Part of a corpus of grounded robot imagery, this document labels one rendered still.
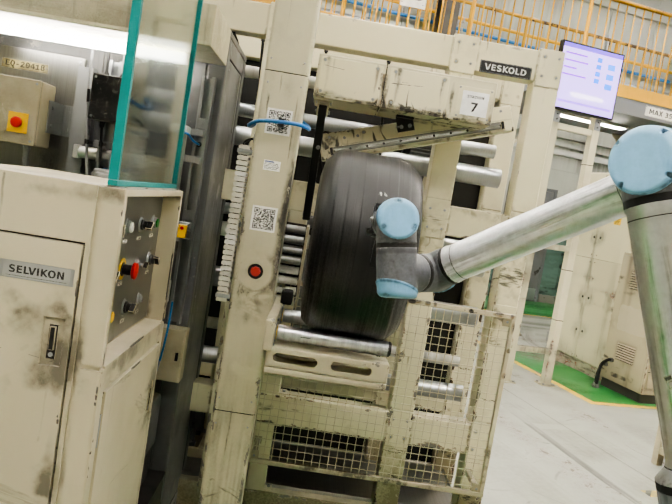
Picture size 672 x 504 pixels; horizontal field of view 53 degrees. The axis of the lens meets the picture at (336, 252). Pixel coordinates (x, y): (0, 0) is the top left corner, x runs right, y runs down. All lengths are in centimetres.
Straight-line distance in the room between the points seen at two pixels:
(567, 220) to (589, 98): 472
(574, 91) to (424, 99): 378
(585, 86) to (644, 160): 490
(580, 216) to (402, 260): 37
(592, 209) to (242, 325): 112
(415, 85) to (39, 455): 157
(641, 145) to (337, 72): 132
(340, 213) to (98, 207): 69
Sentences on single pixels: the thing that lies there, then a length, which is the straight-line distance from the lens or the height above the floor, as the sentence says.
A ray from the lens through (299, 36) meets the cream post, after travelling 208.
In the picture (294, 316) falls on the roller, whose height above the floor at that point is 91.
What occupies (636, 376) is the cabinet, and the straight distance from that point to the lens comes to 649.
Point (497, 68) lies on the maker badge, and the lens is 272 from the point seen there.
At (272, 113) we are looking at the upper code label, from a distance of 205.
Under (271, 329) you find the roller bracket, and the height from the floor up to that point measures 92.
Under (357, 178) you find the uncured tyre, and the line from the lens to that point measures 191.
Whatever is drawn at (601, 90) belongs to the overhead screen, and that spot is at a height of 255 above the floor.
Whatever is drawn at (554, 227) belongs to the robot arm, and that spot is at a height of 133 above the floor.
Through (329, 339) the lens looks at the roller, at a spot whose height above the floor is 91.
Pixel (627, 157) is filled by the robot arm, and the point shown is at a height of 146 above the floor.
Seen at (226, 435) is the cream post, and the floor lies 55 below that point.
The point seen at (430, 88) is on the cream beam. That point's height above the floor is 173.
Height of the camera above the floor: 132
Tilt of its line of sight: 5 degrees down
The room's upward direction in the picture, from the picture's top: 9 degrees clockwise
